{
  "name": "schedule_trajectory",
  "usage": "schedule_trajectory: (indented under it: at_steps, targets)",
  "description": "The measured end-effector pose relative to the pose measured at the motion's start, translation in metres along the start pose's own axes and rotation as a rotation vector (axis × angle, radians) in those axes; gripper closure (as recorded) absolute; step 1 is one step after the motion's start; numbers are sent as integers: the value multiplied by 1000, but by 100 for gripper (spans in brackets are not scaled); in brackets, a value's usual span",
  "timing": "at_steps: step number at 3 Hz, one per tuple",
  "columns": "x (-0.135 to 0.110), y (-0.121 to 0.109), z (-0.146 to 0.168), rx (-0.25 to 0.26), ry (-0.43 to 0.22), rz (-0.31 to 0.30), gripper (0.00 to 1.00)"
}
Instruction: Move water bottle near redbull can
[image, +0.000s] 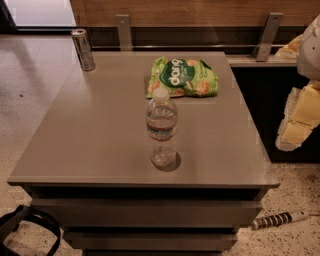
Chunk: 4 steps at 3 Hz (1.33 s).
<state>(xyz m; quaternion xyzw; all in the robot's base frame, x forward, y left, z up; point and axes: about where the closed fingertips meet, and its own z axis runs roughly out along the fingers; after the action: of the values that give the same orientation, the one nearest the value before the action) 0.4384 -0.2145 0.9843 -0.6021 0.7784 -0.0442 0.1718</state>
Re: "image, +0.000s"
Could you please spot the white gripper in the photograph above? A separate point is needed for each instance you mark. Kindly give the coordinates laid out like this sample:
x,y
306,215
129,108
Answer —
x,y
309,50

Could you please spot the clear plastic water bottle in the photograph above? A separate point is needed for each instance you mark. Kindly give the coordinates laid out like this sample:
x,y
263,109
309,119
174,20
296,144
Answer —
x,y
161,123

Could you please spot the silver redbull can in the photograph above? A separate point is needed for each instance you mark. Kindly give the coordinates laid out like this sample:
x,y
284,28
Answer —
x,y
83,49

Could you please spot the green dang chips bag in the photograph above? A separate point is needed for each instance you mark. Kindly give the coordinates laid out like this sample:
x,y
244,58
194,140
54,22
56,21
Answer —
x,y
182,77

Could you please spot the white power strip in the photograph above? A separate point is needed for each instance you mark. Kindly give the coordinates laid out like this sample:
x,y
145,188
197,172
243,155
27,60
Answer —
x,y
279,219

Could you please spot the grey drawer cabinet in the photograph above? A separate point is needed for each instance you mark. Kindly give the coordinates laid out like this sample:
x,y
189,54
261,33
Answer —
x,y
88,164

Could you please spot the right metal wall bracket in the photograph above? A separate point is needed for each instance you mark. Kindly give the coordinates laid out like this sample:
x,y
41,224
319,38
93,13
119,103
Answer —
x,y
264,46

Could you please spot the metal wall bracket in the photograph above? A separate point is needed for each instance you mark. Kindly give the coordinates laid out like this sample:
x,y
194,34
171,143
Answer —
x,y
124,32
264,46

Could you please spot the left metal wall bracket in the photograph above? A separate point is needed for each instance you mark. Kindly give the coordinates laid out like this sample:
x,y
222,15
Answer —
x,y
124,32

